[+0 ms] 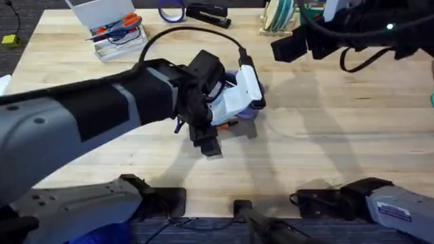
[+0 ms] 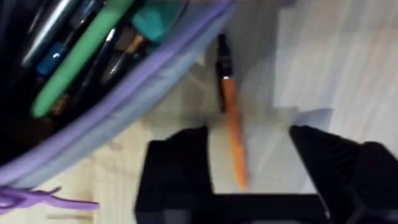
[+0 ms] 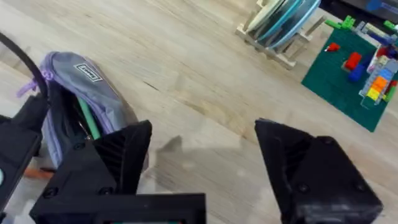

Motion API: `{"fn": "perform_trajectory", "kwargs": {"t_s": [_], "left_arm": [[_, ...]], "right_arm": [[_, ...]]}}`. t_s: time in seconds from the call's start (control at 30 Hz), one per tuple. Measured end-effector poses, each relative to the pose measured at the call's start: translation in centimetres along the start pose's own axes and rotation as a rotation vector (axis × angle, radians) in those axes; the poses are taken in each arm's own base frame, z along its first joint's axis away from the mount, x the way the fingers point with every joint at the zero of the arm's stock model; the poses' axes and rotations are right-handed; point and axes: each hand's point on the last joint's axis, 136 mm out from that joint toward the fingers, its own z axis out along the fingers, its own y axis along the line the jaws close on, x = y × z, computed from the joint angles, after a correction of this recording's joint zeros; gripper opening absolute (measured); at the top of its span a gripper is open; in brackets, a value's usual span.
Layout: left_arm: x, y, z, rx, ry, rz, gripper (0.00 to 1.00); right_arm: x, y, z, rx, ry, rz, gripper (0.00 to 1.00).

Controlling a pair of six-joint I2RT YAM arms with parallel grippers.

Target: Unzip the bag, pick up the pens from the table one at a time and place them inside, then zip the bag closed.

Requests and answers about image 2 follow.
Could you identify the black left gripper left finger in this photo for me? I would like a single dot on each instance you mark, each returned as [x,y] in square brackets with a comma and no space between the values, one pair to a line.
[174,168]

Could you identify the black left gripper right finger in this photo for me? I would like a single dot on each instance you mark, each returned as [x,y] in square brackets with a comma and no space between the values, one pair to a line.
[342,168]

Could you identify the purple zip pencil bag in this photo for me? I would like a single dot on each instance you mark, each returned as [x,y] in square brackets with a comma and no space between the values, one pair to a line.
[93,77]

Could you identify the orange and black pen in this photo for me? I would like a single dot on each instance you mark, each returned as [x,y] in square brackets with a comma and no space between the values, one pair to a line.
[231,118]

